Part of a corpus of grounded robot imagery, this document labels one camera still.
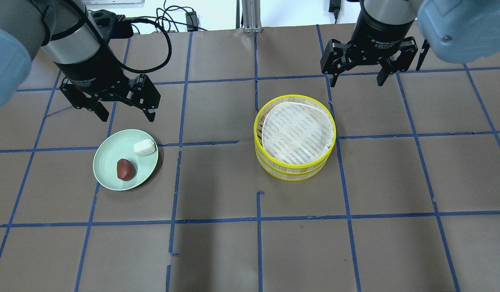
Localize upper white steamer cloth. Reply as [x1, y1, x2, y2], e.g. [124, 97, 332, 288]
[261, 101, 336, 165]

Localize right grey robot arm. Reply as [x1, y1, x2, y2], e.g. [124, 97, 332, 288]
[320, 0, 500, 87]

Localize aluminium frame post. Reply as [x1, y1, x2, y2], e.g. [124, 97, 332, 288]
[241, 0, 263, 33]

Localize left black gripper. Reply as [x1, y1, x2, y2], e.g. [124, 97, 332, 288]
[56, 56, 161, 122]

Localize dark red bun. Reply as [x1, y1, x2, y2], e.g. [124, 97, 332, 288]
[116, 159, 135, 181]

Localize black camera cable left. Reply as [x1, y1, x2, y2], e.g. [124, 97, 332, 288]
[122, 16, 172, 75]

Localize black power adapter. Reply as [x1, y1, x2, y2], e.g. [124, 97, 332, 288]
[185, 11, 200, 31]

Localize yellow steamer layer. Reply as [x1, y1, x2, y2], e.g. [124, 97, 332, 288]
[255, 148, 329, 181]
[253, 94, 337, 172]

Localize black cables on desk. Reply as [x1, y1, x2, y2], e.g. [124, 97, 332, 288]
[130, 0, 208, 35]

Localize white steamed bun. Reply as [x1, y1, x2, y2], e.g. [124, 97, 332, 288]
[133, 139, 157, 157]

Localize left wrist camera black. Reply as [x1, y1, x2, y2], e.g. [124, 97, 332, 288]
[90, 10, 134, 43]

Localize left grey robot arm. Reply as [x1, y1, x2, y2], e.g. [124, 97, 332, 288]
[0, 0, 172, 122]

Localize light green plate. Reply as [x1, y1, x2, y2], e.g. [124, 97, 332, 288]
[93, 129, 159, 191]

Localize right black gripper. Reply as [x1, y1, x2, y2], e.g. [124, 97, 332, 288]
[320, 8, 418, 88]

